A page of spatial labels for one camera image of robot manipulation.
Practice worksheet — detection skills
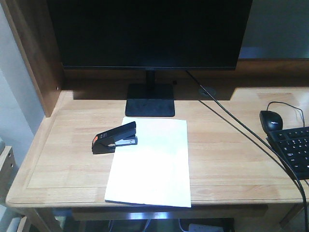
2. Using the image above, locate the white paper sheet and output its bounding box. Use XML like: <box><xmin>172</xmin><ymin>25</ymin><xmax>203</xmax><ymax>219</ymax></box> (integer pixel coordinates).
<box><xmin>104</xmin><ymin>117</ymin><xmax>191</xmax><ymax>207</ymax></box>

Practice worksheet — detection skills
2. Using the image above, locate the black stapler with orange button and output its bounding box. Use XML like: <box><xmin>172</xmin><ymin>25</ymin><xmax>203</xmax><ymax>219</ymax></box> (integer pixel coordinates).
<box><xmin>92</xmin><ymin>121</ymin><xmax>138</xmax><ymax>155</ymax></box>

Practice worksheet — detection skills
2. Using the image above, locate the black computer monitor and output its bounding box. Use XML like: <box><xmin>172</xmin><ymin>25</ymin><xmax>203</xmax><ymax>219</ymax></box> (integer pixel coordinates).
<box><xmin>47</xmin><ymin>0</ymin><xmax>252</xmax><ymax>116</ymax></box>

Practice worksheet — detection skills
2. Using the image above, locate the black computer mouse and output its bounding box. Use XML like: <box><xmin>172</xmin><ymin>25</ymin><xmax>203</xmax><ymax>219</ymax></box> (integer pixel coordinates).
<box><xmin>259</xmin><ymin>110</ymin><xmax>283</xmax><ymax>134</ymax></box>

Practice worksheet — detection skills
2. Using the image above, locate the black keyboard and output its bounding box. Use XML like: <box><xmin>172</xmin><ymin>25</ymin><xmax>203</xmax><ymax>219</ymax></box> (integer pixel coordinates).
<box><xmin>267</xmin><ymin>127</ymin><xmax>309</xmax><ymax>180</ymax></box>

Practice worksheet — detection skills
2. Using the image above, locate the black monitor cable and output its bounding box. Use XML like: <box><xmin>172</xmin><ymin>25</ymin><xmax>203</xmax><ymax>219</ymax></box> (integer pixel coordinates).
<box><xmin>185</xmin><ymin>70</ymin><xmax>309</xmax><ymax>232</ymax></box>

